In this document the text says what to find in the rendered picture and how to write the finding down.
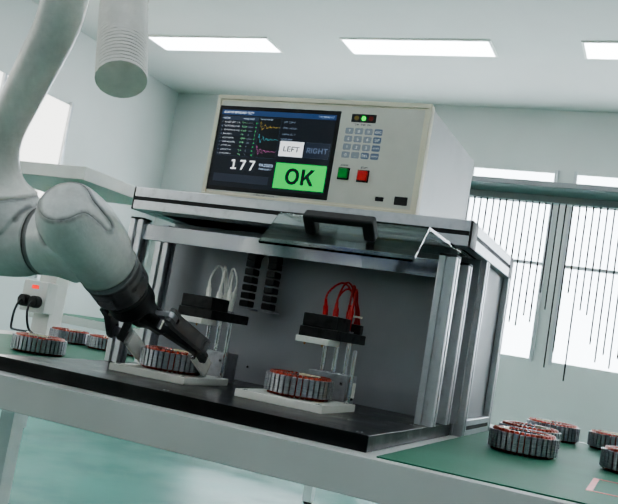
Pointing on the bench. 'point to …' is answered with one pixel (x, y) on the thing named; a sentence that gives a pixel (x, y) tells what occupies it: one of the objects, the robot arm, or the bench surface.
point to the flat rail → (286, 251)
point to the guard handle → (340, 222)
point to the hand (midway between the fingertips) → (172, 359)
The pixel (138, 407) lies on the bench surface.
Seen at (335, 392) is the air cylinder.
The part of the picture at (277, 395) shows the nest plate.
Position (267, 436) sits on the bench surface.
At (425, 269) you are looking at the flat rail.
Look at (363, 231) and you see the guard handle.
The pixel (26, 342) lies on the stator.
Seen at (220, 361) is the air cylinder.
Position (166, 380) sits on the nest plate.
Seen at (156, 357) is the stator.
